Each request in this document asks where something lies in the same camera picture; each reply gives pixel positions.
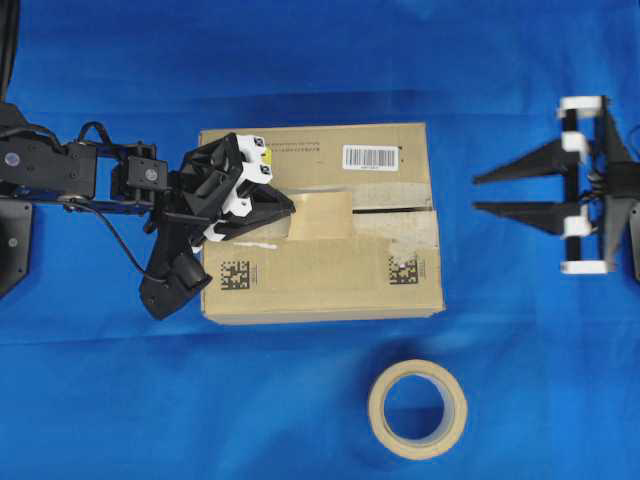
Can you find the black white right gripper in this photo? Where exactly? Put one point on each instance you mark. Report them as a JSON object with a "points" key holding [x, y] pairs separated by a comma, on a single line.
{"points": [[589, 132]]}

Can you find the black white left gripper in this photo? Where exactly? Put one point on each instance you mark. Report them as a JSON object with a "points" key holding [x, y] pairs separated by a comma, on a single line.
{"points": [[223, 189]]}

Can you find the beige tape strip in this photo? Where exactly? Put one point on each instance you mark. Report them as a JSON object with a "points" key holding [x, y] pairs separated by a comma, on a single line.
{"points": [[318, 215]]}

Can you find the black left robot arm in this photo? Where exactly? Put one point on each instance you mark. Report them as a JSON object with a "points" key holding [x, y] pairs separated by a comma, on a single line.
{"points": [[91, 174]]}

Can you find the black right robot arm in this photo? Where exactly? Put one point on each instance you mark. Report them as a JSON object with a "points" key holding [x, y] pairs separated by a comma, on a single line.
{"points": [[575, 182]]}

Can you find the brown cardboard box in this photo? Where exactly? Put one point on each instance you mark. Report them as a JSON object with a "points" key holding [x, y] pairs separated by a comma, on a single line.
{"points": [[362, 243]]}

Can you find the beige masking tape roll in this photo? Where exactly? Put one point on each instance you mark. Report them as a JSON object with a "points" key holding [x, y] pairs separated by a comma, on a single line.
{"points": [[417, 410]]}

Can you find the blue table cloth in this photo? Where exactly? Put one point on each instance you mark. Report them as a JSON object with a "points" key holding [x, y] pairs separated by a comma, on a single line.
{"points": [[92, 387]]}

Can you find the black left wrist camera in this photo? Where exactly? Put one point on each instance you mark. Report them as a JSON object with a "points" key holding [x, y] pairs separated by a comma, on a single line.
{"points": [[174, 274]]}

